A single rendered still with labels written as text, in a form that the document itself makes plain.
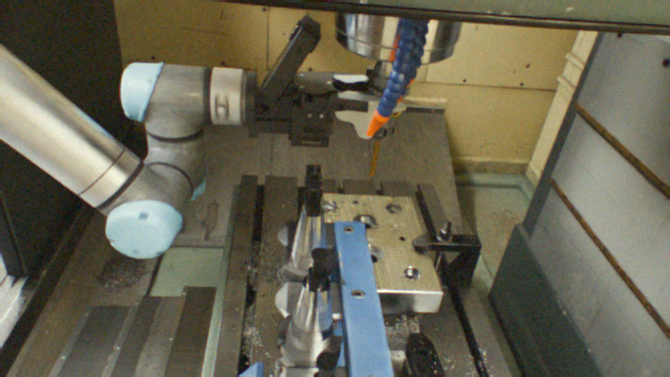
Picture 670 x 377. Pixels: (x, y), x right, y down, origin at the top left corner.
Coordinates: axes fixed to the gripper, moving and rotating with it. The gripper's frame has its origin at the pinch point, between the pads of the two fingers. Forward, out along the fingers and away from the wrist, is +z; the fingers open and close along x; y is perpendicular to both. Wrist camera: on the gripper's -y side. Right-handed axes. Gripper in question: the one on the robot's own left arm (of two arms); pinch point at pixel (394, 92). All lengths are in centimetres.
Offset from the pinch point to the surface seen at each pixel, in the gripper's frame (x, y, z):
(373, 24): 6.7, -10.9, -5.3
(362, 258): 20.9, 11.8, -5.3
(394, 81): 19.8, -9.6, -4.8
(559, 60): -101, 28, 78
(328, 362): 42.8, 1.7, -11.4
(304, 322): 33.2, 8.7, -12.4
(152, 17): -100, 24, -56
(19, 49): -38, 12, -65
